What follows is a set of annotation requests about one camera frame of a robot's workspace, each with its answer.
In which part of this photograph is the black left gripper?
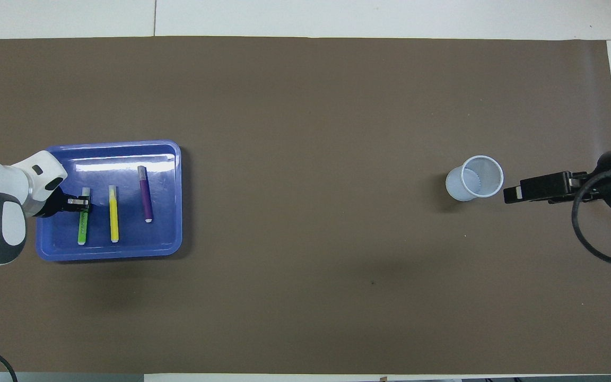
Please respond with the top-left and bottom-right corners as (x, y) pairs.
(35, 187), (92, 219)

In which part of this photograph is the green marker pen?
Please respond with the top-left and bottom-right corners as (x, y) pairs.
(77, 187), (92, 246)

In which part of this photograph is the yellow marker pen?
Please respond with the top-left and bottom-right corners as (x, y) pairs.
(108, 185), (120, 244)

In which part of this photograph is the purple marker pen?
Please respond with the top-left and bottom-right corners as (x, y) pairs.
(137, 165), (154, 223)

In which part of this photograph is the translucent plastic cup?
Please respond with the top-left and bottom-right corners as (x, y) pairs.
(445, 155), (504, 202)

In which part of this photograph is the blue plastic tray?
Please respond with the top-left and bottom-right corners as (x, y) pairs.
(36, 140), (183, 262)

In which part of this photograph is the brown table mat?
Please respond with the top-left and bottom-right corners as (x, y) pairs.
(0, 36), (611, 375)

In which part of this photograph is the black right gripper camera box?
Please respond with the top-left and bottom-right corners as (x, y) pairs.
(518, 171), (574, 204)

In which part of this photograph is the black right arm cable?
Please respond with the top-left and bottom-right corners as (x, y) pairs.
(572, 169), (611, 266)

